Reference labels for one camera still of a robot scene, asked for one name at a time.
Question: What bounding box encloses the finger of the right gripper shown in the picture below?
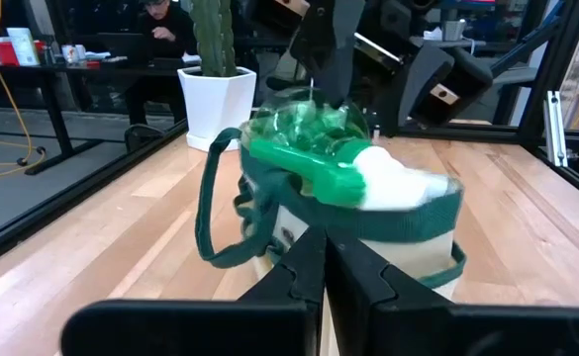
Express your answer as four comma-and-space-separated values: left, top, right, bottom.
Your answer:
318, 0, 367, 108
288, 0, 335, 75

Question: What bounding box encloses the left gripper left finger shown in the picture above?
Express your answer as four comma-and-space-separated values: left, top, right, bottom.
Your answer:
60, 226, 328, 356

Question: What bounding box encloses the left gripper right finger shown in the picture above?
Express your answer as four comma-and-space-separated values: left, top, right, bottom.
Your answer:
326, 229, 579, 356

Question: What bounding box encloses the beige green gardening bag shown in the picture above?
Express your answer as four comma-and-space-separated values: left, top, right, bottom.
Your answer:
194, 127, 468, 303

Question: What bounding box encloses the green plastic spray bottle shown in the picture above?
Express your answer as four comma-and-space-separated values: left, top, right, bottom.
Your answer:
241, 86, 452, 212

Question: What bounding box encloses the green cactus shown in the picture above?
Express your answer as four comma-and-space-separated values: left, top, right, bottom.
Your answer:
189, 0, 239, 78

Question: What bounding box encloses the white plant pot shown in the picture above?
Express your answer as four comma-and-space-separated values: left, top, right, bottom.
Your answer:
177, 66, 258, 153

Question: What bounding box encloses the person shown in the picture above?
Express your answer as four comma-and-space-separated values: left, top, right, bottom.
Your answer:
124, 0, 199, 126

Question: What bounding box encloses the black laptop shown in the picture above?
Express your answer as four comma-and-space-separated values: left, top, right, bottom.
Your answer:
95, 32, 155, 65

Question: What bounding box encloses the black chair base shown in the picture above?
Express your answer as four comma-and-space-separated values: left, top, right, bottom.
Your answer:
123, 123, 167, 153

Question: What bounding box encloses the white mug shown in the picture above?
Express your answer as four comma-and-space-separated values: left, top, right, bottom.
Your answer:
60, 44, 88, 64

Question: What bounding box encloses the black desk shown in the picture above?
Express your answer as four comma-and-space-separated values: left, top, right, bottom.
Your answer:
0, 57, 191, 177

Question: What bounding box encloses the white carton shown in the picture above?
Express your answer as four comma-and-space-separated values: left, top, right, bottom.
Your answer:
5, 27, 41, 67

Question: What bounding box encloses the red container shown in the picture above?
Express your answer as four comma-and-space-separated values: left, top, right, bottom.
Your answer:
0, 41, 22, 67

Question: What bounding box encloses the silver metal bracket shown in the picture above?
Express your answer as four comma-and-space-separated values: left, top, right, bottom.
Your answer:
544, 90, 570, 168

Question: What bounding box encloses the yellow cable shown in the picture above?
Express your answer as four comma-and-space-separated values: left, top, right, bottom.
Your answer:
0, 0, 48, 184

